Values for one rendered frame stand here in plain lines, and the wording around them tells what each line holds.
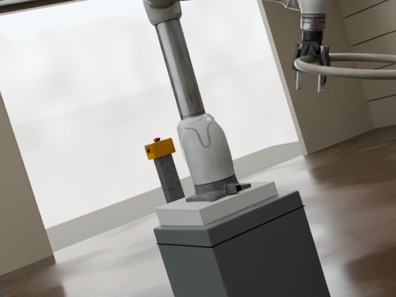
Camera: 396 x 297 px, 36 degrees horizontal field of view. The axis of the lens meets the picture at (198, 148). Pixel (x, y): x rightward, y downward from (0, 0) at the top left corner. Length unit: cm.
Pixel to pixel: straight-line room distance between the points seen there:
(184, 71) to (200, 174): 43
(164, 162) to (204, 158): 104
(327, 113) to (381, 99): 101
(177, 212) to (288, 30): 833
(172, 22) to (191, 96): 29
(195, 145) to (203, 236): 33
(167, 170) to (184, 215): 105
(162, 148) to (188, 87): 84
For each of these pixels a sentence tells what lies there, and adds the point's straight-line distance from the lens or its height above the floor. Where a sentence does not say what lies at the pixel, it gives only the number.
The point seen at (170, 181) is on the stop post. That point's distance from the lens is 314.
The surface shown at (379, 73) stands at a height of 111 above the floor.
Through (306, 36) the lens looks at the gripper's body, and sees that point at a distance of 230.
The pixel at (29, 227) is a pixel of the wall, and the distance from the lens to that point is 797.
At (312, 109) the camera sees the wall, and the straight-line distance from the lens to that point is 1030.
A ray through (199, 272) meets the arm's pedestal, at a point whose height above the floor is 65.
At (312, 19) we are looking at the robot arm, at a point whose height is 135.
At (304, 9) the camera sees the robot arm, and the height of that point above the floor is 140.
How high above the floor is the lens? 115
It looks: 3 degrees down
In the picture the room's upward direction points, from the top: 17 degrees counter-clockwise
